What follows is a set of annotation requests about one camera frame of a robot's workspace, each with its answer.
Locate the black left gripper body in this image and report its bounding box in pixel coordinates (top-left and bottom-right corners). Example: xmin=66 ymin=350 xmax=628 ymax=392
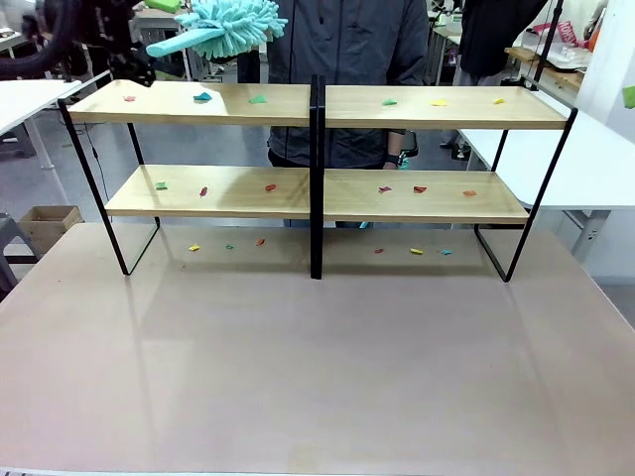
xmin=91 ymin=0 xmax=157 ymax=88

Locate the wooden workbench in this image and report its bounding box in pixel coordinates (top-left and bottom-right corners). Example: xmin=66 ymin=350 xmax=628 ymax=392
xmin=504 ymin=45 xmax=592 ymax=91

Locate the large white side table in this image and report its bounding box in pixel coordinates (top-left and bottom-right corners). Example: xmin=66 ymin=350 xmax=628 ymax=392
xmin=455 ymin=104 xmax=635 ymax=279

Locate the pink printed sign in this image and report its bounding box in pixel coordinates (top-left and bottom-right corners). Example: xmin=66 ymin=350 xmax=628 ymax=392
xmin=555 ymin=19 xmax=579 ymax=49

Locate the wood and black shelf unit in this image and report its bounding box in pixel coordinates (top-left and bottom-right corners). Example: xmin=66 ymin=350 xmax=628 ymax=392
xmin=317 ymin=73 xmax=579 ymax=284
xmin=58 ymin=73 xmax=321 ymax=280

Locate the bystander in black clothes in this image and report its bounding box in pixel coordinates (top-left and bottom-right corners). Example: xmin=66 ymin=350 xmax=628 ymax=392
xmin=456 ymin=0 xmax=550 ymax=89

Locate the person in dark grey jacket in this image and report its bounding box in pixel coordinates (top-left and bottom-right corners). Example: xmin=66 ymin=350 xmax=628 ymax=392
xmin=236 ymin=0 xmax=431 ymax=230

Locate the cardboard box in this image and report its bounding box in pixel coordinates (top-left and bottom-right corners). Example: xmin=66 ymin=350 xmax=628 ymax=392
xmin=18 ymin=204 xmax=83 ymax=255

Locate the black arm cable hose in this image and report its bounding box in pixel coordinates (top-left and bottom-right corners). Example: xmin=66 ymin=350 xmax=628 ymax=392
xmin=0 ymin=0 xmax=84 ymax=80

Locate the black camera stand pole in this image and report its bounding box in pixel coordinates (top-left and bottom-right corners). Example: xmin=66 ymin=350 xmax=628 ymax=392
xmin=520 ymin=0 xmax=567 ymax=93

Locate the thin black hanging cable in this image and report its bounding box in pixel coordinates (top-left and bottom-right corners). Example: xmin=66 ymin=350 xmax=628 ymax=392
xmin=84 ymin=121 xmax=108 ymax=195

